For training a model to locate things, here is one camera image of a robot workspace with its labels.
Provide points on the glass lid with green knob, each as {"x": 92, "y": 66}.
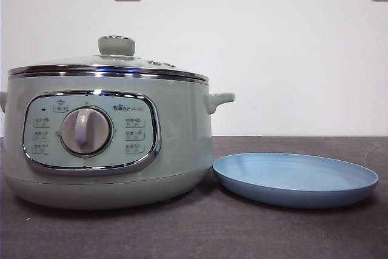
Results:
{"x": 116, "y": 46}

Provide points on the pale green electric steamer pot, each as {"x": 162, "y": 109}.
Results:
{"x": 182, "y": 137}

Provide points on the blue round plate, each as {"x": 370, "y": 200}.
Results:
{"x": 294, "y": 177}

